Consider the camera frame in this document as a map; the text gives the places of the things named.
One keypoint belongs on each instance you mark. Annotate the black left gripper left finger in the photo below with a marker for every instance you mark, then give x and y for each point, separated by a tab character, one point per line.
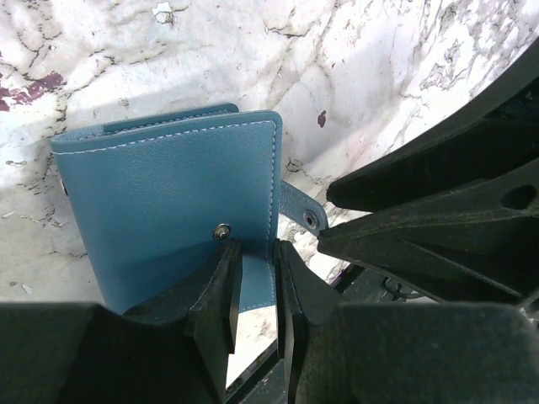
172	348

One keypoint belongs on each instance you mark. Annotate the blue leather card holder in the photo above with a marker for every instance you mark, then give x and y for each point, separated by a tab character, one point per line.
154	197

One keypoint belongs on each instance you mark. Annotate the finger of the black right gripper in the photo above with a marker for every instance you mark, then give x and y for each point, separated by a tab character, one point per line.
490	136
476	243

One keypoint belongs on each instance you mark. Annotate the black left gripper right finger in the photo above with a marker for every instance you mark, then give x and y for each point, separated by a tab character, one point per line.
341	351

